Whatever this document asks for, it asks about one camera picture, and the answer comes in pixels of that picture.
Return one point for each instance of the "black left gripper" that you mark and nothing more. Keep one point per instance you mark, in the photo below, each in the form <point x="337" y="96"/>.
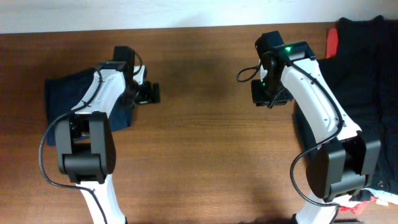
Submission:
<point x="147" y="96"/>

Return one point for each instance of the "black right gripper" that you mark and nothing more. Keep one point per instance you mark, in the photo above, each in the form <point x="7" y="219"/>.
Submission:
<point x="260" y="99"/>

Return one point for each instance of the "dark blue shorts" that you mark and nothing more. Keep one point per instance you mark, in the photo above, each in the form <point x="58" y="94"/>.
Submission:
<point x="62" y="94"/>

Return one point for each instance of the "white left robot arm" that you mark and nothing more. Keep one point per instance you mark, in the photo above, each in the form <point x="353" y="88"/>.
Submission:
<point x="86" y="152"/>

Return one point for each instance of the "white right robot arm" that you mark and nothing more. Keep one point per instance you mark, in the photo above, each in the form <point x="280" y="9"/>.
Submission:
<point x="343" y="161"/>

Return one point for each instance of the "red garment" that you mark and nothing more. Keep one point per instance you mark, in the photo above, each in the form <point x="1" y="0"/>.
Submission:
<point x="331" y="43"/>

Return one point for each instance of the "black garment pile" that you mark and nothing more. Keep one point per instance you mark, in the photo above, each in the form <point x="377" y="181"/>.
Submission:
<point x="363" y="77"/>

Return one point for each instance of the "white patterned garment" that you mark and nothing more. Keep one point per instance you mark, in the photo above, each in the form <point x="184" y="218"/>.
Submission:
<point x="365" y="195"/>

